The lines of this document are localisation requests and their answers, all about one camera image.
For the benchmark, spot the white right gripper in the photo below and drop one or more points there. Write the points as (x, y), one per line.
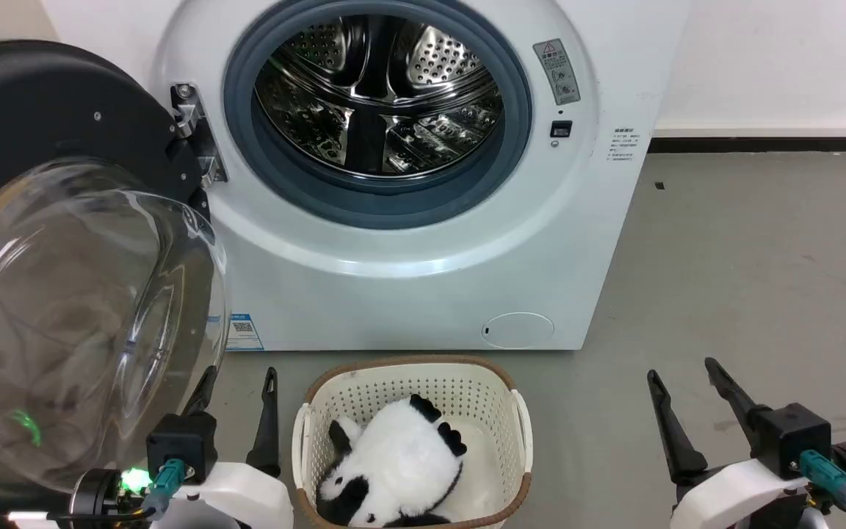
(739, 499)

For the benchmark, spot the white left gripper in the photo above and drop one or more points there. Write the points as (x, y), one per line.
(247, 499)

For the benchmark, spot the washer door glass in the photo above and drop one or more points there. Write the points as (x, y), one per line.
(26, 95)

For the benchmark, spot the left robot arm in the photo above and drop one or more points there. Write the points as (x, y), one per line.
(94, 494)

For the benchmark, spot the white front-load washing machine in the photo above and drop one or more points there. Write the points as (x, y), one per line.
(393, 294)

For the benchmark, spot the grey rubber door gasket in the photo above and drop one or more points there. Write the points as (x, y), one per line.
(393, 207)

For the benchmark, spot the metal door hinge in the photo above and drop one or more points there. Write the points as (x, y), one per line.
(186, 112)

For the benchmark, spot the black door latch socket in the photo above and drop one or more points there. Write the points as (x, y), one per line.
(561, 129)

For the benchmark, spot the steel washing machine drum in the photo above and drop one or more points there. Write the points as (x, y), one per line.
(430, 59)

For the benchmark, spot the blue QR code sticker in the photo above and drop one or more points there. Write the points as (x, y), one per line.
(244, 333)

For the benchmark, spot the plush panda toy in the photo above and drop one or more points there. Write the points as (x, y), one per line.
(401, 455)

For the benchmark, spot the oval filter access cover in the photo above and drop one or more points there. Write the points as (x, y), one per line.
(518, 330)

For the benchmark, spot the cream plastic laundry basket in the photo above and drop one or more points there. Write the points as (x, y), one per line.
(493, 411)

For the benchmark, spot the black baseboard strip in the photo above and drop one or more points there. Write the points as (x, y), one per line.
(768, 145)

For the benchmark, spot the grey warning sticker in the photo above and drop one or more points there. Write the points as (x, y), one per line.
(557, 72)

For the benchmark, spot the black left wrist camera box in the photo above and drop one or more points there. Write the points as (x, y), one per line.
(182, 444)

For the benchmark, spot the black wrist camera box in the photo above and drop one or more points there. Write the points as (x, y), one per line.
(182, 444)
(790, 437)

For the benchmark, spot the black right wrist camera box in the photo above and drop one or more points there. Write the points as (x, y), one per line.
(790, 437)

